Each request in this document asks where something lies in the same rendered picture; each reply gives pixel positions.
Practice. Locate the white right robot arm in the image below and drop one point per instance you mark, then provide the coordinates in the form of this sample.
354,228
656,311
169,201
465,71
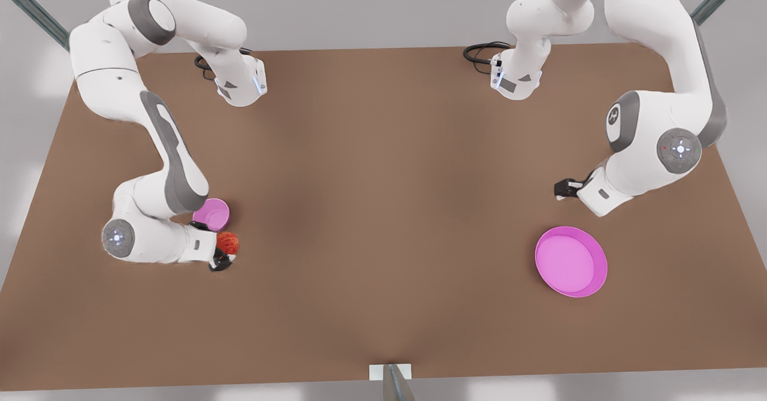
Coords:
108,77

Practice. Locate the red apple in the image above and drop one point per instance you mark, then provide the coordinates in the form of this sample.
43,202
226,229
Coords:
228,243

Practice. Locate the pink plate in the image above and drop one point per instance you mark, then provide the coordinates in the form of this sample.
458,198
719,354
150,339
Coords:
570,261

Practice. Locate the pink bowl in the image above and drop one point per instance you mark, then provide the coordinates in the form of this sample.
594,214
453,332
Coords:
212,214

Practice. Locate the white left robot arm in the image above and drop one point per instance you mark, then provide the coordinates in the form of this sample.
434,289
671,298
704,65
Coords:
653,119

